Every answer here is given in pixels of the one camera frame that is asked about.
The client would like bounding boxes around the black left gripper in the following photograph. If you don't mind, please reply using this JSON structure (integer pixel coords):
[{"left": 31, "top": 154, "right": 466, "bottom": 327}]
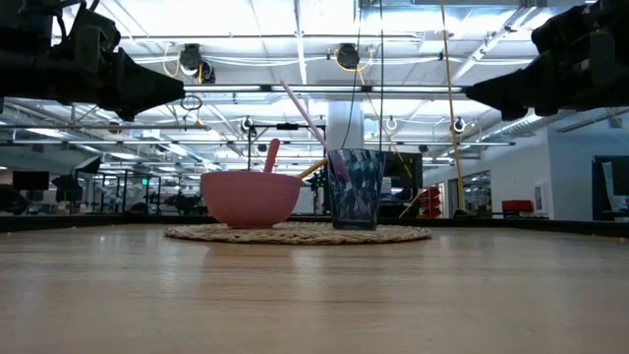
[{"left": 53, "top": 6, "right": 187, "bottom": 123}]

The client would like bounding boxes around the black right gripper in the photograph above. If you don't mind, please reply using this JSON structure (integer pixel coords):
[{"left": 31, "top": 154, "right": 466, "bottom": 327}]
[{"left": 464, "top": 0, "right": 616, "bottom": 122}]

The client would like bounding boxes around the fork with red handle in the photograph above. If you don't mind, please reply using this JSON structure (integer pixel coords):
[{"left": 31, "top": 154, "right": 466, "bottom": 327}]
[{"left": 262, "top": 137, "right": 282, "bottom": 175}]

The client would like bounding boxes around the pink bowl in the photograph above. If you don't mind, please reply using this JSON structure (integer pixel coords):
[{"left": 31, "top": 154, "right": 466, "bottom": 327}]
[{"left": 200, "top": 170, "right": 304, "bottom": 230}]

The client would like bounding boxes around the pink drinking straw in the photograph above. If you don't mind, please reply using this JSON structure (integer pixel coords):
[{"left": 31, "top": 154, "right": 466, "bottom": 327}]
[{"left": 279, "top": 79, "right": 353, "bottom": 184}]

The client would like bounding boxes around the dark faceted glass tumbler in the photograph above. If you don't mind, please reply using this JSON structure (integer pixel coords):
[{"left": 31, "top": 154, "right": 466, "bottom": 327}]
[{"left": 326, "top": 147, "right": 388, "bottom": 232}]

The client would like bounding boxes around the spoon with orange handle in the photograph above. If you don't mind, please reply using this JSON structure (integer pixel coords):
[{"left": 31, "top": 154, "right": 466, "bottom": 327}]
[{"left": 296, "top": 156, "right": 330, "bottom": 181}]

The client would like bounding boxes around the red storage bin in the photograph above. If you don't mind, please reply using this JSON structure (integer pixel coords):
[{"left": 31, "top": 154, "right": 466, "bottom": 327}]
[{"left": 500, "top": 199, "right": 536, "bottom": 214}]

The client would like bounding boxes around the red shelf unit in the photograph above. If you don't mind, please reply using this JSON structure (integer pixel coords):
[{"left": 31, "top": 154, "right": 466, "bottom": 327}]
[{"left": 419, "top": 186, "right": 444, "bottom": 219}]

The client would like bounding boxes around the black background monitor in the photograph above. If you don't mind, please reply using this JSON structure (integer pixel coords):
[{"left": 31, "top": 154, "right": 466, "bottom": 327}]
[{"left": 11, "top": 169, "right": 51, "bottom": 192}]

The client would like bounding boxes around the round woven placemat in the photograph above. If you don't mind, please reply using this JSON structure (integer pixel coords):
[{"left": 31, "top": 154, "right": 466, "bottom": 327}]
[{"left": 162, "top": 220, "right": 433, "bottom": 247}]

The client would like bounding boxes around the black ceiling cable reel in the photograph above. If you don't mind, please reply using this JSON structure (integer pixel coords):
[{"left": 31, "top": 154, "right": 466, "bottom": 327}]
[
  {"left": 335, "top": 42, "right": 364, "bottom": 71},
  {"left": 178, "top": 42, "right": 218, "bottom": 86}
]

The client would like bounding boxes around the yellow hanging cable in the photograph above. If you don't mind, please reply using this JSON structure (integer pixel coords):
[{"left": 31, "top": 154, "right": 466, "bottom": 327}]
[{"left": 438, "top": 0, "right": 466, "bottom": 213}]

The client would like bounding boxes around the black hanging cable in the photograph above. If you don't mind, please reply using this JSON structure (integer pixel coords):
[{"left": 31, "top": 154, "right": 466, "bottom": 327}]
[{"left": 376, "top": 0, "right": 385, "bottom": 151}]

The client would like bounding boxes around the black metal table frame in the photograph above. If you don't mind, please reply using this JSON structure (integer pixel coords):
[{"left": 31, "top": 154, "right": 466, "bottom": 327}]
[{"left": 0, "top": 212, "right": 629, "bottom": 240}]

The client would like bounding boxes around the black background station frame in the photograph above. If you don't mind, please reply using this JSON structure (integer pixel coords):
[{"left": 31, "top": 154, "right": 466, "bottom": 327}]
[{"left": 246, "top": 122, "right": 328, "bottom": 172}]

